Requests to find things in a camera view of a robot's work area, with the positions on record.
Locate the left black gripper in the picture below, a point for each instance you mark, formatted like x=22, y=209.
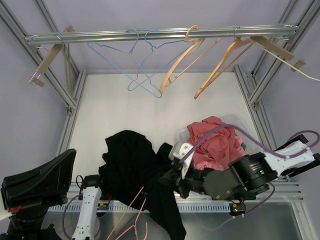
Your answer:
x=37, y=187

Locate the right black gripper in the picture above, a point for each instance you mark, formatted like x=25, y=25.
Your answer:
x=172, y=178

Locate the black garment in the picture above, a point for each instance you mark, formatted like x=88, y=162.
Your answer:
x=131, y=175

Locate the dark pink t shirt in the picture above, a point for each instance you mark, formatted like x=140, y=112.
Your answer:
x=221, y=146

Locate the pink wire hanger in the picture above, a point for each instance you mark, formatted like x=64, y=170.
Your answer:
x=128, y=220

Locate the light wooden hanger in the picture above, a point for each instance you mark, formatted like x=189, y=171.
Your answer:
x=195, y=44

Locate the light pink t shirt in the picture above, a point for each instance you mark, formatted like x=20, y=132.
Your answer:
x=209, y=165

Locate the blue t shirt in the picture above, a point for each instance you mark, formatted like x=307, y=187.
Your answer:
x=241, y=149

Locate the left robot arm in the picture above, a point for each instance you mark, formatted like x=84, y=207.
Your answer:
x=30, y=223

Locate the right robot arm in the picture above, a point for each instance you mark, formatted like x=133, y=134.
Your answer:
x=245, y=177

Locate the left pale wooden hanger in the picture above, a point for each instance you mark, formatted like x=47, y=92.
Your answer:
x=49, y=58

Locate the orange wooden hanger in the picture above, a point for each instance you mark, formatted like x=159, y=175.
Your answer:
x=217, y=71

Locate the pale flat wooden hanger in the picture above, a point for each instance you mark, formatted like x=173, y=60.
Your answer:
x=280, y=54

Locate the white plastic basket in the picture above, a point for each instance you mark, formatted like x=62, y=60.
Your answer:
x=233, y=119

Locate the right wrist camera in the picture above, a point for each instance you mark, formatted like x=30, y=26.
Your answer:
x=181, y=156

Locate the white cable duct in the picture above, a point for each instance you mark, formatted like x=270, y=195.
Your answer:
x=117, y=207

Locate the aluminium hanging rail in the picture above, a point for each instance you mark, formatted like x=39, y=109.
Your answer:
x=175, y=34

